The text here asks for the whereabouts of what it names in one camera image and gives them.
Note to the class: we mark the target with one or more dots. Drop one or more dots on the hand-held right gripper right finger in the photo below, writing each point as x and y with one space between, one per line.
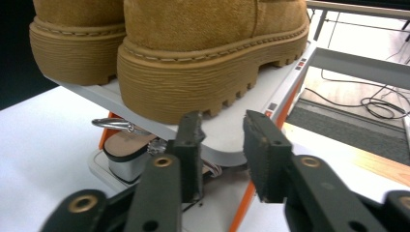
309 193

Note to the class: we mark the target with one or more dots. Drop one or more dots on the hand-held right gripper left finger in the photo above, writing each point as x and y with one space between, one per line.
161 193

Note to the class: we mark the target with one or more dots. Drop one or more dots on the white two-tier shoe rack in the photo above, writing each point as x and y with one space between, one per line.
225 137

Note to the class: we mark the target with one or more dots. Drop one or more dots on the tan suede boot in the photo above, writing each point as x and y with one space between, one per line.
193 64
77 48

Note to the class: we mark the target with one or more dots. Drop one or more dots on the white foam board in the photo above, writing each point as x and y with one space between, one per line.
38 161

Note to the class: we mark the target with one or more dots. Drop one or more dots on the white desk frame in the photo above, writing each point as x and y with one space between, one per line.
354 66

